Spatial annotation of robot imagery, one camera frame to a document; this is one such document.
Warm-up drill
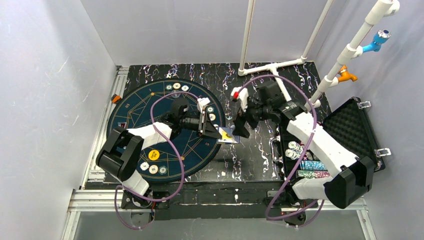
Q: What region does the playing card deck box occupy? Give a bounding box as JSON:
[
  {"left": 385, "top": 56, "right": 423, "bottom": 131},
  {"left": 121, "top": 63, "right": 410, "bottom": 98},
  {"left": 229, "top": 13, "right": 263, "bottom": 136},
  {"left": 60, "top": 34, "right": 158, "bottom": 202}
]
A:
[{"left": 216, "top": 127, "right": 241, "bottom": 145}]

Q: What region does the yellow chip mat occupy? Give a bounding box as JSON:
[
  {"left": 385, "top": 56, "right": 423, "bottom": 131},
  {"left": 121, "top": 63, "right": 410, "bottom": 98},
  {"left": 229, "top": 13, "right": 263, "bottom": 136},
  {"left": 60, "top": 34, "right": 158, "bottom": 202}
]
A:
[
  {"left": 172, "top": 82, "right": 181, "bottom": 90},
  {"left": 148, "top": 164, "right": 159, "bottom": 175},
  {"left": 209, "top": 113, "right": 216, "bottom": 121}
]

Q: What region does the green chip mat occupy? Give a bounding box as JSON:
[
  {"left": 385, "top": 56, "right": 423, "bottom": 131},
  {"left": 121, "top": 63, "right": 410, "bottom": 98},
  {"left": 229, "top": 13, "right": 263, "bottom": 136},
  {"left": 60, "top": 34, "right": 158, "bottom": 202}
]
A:
[
  {"left": 158, "top": 166, "right": 168, "bottom": 175},
  {"left": 206, "top": 106, "right": 214, "bottom": 113},
  {"left": 165, "top": 84, "right": 173, "bottom": 91}
]

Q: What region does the white chip mat top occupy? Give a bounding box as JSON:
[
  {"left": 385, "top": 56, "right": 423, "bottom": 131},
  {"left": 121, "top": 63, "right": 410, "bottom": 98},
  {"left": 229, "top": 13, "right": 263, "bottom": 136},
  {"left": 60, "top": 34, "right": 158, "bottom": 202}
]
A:
[{"left": 181, "top": 85, "right": 189, "bottom": 92}]

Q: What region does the white chip mat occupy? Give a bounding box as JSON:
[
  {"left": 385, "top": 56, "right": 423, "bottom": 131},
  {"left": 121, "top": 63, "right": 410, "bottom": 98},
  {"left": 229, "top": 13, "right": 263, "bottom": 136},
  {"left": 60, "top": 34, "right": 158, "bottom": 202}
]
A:
[
  {"left": 140, "top": 162, "right": 150, "bottom": 171},
  {"left": 181, "top": 85, "right": 189, "bottom": 92}
]

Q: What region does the yellow chip mat top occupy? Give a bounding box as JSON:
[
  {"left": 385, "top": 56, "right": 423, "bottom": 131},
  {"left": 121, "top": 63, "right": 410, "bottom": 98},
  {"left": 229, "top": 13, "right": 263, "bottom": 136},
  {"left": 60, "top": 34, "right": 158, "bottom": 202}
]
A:
[{"left": 172, "top": 82, "right": 181, "bottom": 90}]

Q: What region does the green chip mat top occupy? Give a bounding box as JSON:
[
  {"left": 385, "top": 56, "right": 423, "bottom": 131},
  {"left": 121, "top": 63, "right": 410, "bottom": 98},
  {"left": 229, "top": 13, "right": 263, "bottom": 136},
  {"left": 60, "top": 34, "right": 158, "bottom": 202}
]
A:
[{"left": 165, "top": 84, "right": 173, "bottom": 91}]

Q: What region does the yellow dealer button disc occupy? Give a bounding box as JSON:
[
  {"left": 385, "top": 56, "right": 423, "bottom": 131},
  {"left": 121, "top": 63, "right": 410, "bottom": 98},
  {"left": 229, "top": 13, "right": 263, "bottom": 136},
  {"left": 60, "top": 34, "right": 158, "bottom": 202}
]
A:
[{"left": 148, "top": 149, "right": 160, "bottom": 161}]

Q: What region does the green chip mat bottom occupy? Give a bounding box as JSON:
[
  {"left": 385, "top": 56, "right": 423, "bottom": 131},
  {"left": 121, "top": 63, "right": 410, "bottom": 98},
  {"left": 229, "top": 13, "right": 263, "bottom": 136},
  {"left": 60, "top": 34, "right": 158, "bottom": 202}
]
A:
[{"left": 158, "top": 166, "right": 168, "bottom": 175}]

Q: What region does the yellow chip mat bottom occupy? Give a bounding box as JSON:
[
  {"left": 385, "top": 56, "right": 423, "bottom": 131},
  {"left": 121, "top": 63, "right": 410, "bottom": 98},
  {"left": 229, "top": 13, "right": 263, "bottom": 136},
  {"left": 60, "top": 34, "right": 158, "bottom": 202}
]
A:
[{"left": 148, "top": 164, "right": 159, "bottom": 175}]

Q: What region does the white chip mat bottom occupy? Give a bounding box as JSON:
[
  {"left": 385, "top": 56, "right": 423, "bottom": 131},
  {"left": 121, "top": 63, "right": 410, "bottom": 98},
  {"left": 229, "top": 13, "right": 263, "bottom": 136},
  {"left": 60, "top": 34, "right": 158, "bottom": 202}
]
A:
[{"left": 140, "top": 162, "right": 150, "bottom": 171}]

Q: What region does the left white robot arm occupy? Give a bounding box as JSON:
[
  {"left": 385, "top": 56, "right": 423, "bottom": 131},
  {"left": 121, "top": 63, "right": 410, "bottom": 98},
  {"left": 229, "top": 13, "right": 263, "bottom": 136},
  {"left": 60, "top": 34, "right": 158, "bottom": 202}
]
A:
[{"left": 95, "top": 97, "right": 222, "bottom": 200}]

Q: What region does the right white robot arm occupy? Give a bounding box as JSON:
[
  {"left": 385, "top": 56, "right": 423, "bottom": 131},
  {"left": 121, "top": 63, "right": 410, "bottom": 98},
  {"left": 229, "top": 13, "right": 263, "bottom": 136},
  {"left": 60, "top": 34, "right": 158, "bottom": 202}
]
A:
[{"left": 231, "top": 81, "right": 375, "bottom": 209}]

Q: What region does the round dark blue poker mat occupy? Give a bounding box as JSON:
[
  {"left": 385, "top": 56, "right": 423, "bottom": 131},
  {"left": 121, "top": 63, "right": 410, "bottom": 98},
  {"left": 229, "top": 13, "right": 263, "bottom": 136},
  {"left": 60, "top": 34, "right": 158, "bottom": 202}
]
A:
[{"left": 107, "top": 78, "right": 226, "bottom": 183}]

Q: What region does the white chip stack in case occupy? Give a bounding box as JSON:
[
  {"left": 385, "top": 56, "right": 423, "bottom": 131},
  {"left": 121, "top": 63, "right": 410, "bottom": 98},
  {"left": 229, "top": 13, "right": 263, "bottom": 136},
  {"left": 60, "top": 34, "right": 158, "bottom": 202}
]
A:
[{"left": 285, "top": 141, "right": 304, "bottom": 160}]

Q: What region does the blue chip stack in case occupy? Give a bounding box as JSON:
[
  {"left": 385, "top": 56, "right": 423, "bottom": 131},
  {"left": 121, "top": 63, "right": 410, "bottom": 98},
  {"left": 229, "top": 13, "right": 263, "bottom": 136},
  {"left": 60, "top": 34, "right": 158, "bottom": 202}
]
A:
[{"left": 299, "top": 160, "right": 327, "bottom": 171}]

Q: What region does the black poker chip case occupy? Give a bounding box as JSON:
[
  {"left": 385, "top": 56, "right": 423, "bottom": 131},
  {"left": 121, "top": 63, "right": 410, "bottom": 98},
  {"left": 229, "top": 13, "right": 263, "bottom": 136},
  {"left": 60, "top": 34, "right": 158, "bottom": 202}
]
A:
[{"left": 277, "top": 97, "right": 391, "bottom": 179}]

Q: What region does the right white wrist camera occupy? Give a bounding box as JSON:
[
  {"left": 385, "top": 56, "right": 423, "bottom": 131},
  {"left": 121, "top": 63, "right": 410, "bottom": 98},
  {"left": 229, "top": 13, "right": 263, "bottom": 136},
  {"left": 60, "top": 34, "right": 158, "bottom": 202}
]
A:
[{"left": 230, "top": 86, "right": 249, "bottom": 112}]

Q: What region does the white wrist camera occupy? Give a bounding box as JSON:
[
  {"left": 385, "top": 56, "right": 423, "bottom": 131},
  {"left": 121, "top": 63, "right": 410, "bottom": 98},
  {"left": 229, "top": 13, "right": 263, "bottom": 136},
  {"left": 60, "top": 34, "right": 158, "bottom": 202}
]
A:
[
  {"left": 196, "top": 97, "right": 211, "bottom": 112},
  {"left": 230, "top": 86, "right": 249, "bottom": 112}
]

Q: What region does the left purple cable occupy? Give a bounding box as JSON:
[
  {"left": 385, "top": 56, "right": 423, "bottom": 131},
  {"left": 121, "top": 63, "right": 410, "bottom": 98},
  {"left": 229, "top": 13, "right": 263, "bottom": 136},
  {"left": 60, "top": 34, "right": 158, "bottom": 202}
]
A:
[{"left": 113, "top": 91, "right": 205, "bottom": 231}]

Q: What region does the purple cable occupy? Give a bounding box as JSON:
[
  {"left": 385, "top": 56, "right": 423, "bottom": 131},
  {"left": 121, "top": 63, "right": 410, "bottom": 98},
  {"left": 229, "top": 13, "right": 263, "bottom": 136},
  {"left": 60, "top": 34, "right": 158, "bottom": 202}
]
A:
[
  {"left": 113, "top": 91, "right": 205, "bottom": 231},
  {"left": 236, "top": 74, "right": 326, "bottom": 229}
]

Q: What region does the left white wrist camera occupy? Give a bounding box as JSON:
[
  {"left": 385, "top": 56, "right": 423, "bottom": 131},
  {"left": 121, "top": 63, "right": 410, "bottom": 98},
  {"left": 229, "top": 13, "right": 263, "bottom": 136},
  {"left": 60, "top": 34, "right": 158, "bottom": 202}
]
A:
[{"left": 196, "top": 97, "right": 211, "bottom": 112}]

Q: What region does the orange clip on rail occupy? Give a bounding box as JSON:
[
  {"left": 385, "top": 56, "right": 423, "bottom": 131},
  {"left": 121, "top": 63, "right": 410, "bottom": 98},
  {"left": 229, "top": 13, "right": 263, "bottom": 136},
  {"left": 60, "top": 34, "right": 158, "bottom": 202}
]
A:
[{"left": 110, "top": 94, "right": 122, "bottom": 104}]

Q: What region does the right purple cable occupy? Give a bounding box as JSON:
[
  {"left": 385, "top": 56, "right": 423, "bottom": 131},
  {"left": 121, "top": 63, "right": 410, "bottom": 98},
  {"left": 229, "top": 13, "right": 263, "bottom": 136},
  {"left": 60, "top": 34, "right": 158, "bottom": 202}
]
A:
[{"left": 236, "top": 74, "right": 326, "bottom": 229}]

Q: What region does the aluminium rail frame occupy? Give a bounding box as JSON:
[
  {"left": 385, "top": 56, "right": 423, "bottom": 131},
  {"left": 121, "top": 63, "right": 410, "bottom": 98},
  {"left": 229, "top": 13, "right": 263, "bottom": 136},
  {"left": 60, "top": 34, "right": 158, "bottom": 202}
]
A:
[{"left": 62, "top": 63, "right": 376, "bottom": 240}]

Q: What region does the white pvc pipe frame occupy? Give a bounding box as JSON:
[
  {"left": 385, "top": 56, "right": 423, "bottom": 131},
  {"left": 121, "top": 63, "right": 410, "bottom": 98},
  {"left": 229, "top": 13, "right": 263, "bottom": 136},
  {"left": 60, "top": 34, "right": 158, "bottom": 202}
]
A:
[{"left": 237, "top": 0, "right": 401, "bottom": 114}]

